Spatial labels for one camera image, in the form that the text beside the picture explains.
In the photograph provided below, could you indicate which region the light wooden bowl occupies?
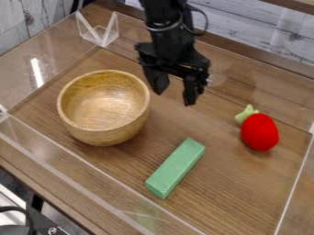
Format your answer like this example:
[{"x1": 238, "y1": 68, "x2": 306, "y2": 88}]
[{"x1": 56, "y1": 70, "x2": 151, "y2": 146}]

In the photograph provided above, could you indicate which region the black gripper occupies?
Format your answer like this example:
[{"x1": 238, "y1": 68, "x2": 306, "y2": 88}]
[{"x1": 135, "y1": 27, "x2": 210, "y2": 106}]

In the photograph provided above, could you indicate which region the clear acrylic tray wall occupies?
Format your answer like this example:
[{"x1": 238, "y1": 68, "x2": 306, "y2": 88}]
[{"x1": 0, "y1": 106, "x2": 204, "y2": 235}]

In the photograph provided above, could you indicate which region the red plush strawberry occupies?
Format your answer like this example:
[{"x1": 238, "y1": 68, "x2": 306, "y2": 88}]
[{"x1": 234, "y1": 105, "x2": 279, "y2": 151}]

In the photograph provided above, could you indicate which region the clear acrylic corner bracket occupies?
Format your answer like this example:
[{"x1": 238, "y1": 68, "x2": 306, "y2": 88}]
[{"x1": 75, "y1": 12, "x2": 119, "y2": 48}]

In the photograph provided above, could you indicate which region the black cable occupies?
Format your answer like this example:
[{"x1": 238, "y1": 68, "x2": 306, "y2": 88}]
[{"x1": 182, "y1": 4, "x2": 210, "y2": 38}]

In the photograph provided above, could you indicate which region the green rectangular block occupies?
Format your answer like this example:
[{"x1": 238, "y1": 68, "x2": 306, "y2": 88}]
[{"x1": 144, "y1": 138, "x2": 206, "y2": 199}]

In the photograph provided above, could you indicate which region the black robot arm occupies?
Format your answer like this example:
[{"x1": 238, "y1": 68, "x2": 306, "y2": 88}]
[{"x1": 135, "y1": 0, "x2": 211, "y2": 106}]

